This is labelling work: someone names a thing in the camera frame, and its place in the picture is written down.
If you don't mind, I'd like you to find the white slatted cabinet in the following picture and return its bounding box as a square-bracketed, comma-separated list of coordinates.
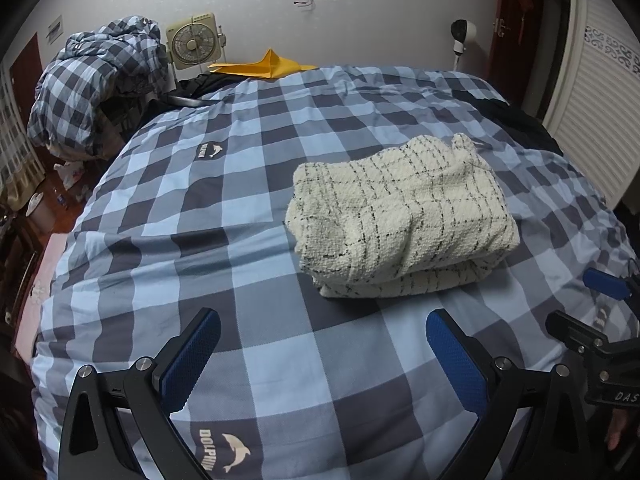
[0, 60, 47, 207]

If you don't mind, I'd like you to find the cream checked knit sweater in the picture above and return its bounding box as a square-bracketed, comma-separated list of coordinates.
[283, 132, 521, 300]

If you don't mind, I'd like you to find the pink mat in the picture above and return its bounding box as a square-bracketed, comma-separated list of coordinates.
[14, 246, 69, 362]

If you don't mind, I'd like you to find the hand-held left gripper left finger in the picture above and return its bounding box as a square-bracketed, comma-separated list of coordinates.
[59, 306, 222, 480]

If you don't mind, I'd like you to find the red hanging ornament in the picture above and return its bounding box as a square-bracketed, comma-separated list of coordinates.
[514, 0, 532, 47]

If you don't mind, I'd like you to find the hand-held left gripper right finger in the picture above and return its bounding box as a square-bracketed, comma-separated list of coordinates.
[425, 308, 594, 480]

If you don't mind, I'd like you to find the crumpled blue checked quilt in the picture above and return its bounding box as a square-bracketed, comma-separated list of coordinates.
[27, 15, 172, 157]

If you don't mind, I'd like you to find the white louvred wardrobe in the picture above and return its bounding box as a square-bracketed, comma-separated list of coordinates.
[541, 0, 640, 207]

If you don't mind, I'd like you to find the beige box fan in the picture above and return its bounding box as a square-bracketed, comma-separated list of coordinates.
[164, 12, 231, 71]

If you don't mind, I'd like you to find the white plastic bag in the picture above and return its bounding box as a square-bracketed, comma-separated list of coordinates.
[52, 159, 87, 192]

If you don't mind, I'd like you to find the person's right hand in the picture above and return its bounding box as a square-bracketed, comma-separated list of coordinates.
[604, 406, 630, 454]

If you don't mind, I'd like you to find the yellow cloth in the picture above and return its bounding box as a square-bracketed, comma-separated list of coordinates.
[208, 48, 319, 80]

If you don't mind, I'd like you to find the blue checked bed cover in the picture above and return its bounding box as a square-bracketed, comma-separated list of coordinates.
[27, 63, 640, 480]

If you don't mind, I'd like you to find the white waste bin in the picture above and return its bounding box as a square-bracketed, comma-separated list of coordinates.
[22, 191, 56, 234]

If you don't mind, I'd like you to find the black cloth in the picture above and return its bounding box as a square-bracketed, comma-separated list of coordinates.
[469, 96, 564, 154]

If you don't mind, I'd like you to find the black bag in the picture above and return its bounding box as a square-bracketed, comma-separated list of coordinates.
[166, 71, 252, 109]

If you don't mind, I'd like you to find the brown wooden door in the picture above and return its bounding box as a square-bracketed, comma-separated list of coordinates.
[7, 31, 47, 122]

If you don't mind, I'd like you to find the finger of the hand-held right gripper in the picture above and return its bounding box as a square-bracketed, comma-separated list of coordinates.
[546, 310, 617, 361]
[583, 266, 640, 306]

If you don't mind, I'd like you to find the dark red door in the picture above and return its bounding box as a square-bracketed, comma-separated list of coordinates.
[500, 0, 577, 122]

